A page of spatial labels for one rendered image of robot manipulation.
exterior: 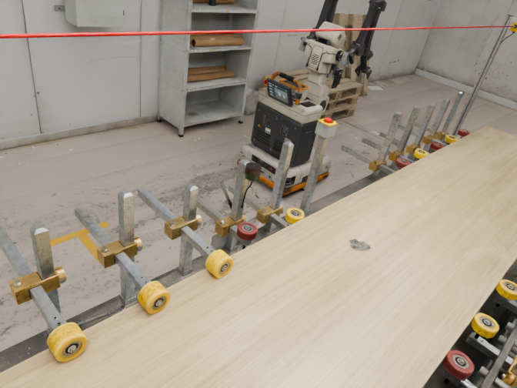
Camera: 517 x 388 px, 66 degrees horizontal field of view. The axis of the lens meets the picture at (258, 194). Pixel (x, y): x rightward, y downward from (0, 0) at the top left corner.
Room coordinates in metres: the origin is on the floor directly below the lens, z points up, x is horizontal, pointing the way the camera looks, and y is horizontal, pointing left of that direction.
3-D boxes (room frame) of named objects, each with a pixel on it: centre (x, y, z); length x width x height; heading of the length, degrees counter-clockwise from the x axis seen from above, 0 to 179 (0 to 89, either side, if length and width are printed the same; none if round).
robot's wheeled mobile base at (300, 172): (3.36, -0.19, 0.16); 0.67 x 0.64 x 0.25; 140
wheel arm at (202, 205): (1.39, 0.17, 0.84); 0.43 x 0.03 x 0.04; 50
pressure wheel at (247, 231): (1.26, 0.02, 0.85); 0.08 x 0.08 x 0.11
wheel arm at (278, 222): (1.55, -0.02, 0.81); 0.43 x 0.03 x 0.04; 50
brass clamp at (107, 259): (0.96, 0.41, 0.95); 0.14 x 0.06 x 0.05; 140
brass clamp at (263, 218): (1.53, -0.07, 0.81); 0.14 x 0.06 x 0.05; 140
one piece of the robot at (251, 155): (3.10, 0.00, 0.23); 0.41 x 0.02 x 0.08; 50
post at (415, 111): (2.52, -0.88, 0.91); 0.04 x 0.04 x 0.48; 50
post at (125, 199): (0.97, 0.39, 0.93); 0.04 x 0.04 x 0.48; 50
